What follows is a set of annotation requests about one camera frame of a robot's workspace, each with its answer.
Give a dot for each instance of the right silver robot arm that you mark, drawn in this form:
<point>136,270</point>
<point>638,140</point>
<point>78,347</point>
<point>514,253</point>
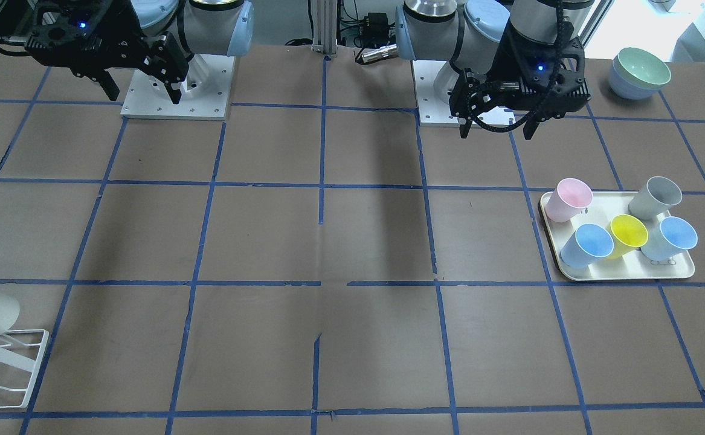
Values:
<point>222,28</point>

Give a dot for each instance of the light blue cup near grey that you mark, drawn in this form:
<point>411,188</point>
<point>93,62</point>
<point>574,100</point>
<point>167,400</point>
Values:
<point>671,236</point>

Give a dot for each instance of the aluminium frame post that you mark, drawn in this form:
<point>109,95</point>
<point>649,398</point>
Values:
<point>325,26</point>

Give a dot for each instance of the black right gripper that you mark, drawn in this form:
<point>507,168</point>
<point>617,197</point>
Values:
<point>124,37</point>

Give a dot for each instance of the grey plastic cup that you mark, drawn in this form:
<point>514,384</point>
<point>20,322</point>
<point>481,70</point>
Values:
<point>658,195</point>

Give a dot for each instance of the yellow plastic cup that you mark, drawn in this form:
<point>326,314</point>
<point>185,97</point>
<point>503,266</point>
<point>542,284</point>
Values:
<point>628,234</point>

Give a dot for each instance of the white wire cup rack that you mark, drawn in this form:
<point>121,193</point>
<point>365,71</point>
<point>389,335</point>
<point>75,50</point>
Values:
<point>21,355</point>

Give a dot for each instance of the pink plastic cup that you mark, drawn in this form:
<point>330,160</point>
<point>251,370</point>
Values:
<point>570,197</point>

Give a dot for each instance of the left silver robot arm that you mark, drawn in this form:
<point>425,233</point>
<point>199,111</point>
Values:
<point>468,35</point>

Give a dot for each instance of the beige plastic tray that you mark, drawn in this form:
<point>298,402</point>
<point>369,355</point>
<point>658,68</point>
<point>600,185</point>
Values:
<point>634,265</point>

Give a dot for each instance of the blue bowl under green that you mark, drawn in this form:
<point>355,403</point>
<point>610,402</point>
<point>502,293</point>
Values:
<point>626,89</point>

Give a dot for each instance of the light blue cup near pink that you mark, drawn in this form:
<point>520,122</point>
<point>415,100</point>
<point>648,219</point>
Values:
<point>587,245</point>

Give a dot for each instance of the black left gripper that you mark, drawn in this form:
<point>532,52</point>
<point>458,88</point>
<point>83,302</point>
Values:
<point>505,60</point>

